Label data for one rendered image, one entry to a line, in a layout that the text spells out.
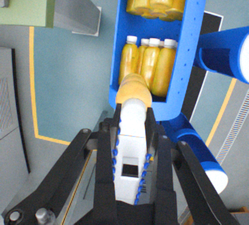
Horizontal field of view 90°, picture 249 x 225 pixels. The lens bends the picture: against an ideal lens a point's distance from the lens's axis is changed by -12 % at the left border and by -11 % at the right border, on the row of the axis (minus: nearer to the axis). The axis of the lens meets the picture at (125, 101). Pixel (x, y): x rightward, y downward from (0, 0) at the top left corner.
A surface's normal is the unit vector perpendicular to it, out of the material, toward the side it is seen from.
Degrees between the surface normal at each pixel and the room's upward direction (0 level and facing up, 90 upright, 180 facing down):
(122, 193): 0
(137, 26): 30
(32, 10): 2
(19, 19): 2
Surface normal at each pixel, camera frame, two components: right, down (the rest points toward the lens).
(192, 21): 0.49, 0.38
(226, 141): -0.06, 0.35
